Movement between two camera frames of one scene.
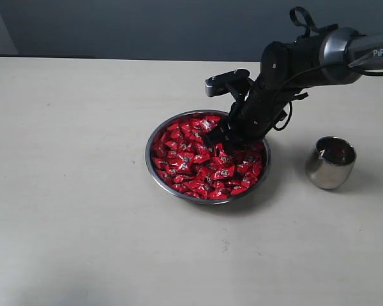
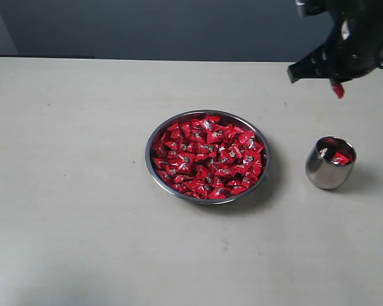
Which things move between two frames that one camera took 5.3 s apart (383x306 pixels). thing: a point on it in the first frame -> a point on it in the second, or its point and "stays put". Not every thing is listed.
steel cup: (330, 164) stays put
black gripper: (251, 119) -> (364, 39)
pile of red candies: (191, 167) stays put
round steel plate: (182, 197) stays put
